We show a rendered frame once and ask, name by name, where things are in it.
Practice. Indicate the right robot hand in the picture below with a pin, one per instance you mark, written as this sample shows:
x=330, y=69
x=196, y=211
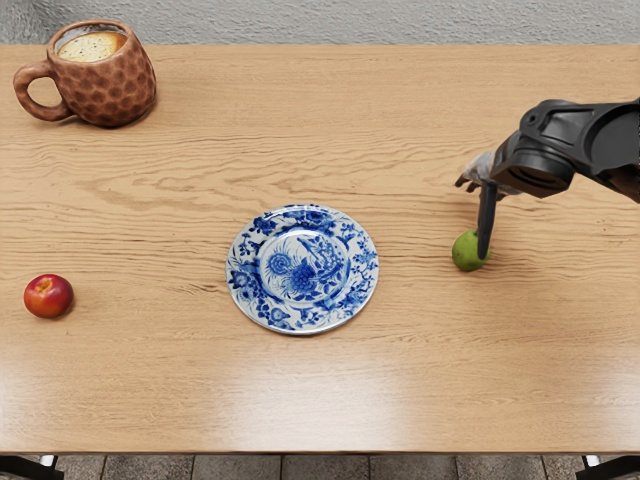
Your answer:
x=486, y=210

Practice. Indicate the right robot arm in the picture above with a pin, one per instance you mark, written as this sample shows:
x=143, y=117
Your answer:
x=575, y=145

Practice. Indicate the green fruit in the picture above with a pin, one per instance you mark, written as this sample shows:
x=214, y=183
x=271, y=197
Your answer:
x=465, y=255

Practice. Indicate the blue and white patterned plate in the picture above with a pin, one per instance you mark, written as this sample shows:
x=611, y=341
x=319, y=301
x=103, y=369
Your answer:
x=302, y=268

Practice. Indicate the brown dimpled ceramic mug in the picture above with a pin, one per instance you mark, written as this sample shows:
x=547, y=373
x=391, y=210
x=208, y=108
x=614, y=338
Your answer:
x=102, y=75

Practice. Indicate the red apple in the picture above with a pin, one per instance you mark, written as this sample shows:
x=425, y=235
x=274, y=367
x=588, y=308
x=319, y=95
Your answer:
x=48, y=296

